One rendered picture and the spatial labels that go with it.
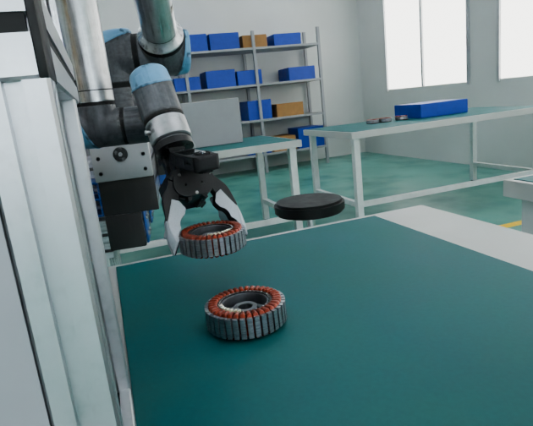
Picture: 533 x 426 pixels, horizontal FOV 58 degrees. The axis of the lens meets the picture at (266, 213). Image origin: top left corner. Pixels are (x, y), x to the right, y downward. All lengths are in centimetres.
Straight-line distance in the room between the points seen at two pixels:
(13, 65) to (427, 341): 53
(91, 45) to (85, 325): 81
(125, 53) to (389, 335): 98
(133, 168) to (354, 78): 738
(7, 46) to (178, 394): 43
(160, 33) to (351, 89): 725
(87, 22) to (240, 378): 71
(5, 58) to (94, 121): 78
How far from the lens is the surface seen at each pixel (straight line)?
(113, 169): 121
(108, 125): 101
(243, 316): 64
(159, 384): 60
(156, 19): 123
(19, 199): 23
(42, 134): 23
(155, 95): 90
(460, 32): 657
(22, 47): 23
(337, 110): 828
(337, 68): 831
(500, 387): 56
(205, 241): 76
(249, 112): 713
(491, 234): 105
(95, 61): 102
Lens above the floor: 105
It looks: 13 degrees down
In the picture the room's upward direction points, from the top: 6 degrees counter-clockwise
